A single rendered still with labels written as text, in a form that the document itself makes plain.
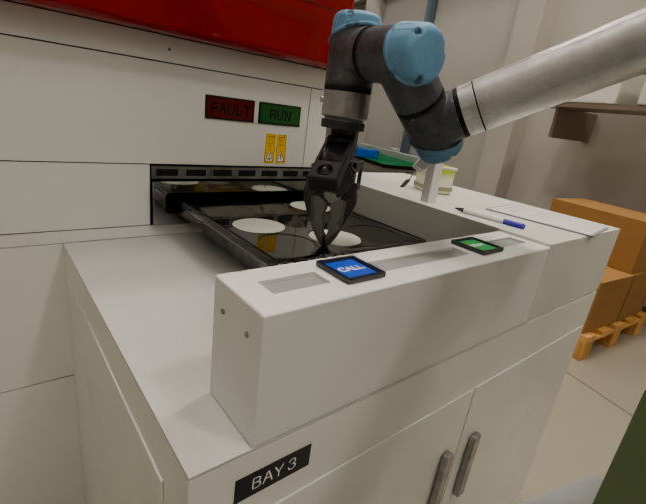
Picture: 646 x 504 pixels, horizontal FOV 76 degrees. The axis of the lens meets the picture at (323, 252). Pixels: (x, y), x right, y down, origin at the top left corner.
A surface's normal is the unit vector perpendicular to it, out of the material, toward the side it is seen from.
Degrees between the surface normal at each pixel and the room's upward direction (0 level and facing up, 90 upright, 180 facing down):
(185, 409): 0
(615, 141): 90
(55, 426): 90
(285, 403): 90
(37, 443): 90
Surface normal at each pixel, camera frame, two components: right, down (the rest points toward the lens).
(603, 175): -0.91, 0.02
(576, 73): -0.33, 0.46
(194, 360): 0.13, -0.94
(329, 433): 0.62, 0.33
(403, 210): -0.77, 0.11
